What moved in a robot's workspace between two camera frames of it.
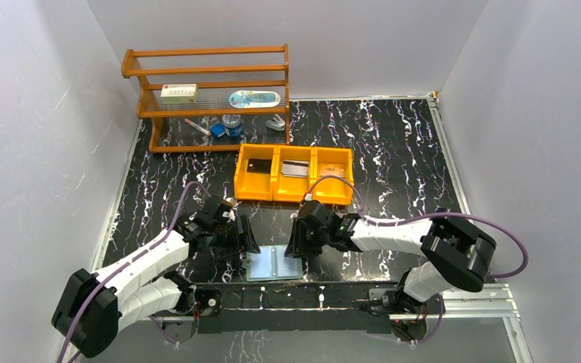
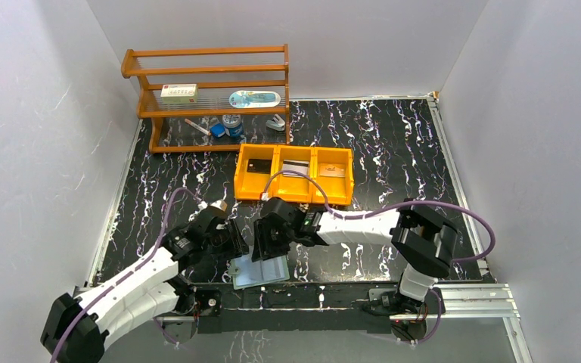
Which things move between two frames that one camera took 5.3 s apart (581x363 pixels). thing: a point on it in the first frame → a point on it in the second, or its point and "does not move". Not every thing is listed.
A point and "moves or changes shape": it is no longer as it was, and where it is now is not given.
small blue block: [218, 130] does not move
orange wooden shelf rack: [212, 98] does not move
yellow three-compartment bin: [294, 173] does not move
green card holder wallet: [272, 264] moves or changes shape
